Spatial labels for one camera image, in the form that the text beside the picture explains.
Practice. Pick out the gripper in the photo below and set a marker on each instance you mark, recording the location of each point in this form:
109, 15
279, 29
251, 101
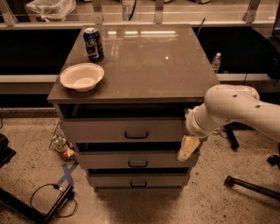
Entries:
193, 126

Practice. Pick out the blue tape cross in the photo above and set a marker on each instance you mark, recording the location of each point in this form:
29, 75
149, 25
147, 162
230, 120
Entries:
67, 176

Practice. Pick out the clear plastic bag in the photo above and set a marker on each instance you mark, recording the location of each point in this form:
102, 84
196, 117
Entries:
52, 9

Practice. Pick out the grey drawer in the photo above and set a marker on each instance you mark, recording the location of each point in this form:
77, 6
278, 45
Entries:
133, 159
138, 181
122, 130

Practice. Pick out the white paper bowl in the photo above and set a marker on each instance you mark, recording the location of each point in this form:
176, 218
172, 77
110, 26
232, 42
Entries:
81, 77

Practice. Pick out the blue soda can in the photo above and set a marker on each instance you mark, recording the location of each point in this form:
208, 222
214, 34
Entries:
93, 43

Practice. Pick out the grey bottom drawer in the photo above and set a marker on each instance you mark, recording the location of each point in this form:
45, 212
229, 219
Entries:
138, 181

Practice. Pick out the grey middle drawer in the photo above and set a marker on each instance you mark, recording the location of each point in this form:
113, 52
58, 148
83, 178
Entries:
133, 159

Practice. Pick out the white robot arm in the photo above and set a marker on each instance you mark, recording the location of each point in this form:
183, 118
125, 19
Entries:
225, 104

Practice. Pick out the black stand leg left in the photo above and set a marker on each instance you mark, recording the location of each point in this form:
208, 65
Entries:
42, 207

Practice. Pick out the grey drawer cabinet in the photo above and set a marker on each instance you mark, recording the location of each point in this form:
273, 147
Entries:
151, 71

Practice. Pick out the grey top drawer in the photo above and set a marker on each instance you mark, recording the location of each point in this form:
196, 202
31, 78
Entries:
122, 130

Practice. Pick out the clear plastic water bottle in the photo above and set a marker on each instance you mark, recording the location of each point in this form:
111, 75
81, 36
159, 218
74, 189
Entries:
216, 62

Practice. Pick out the wire mesh basket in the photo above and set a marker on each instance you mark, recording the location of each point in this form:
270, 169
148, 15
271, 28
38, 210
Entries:
61, 146

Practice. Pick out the black table leg right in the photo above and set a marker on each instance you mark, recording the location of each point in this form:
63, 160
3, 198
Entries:
231, 137

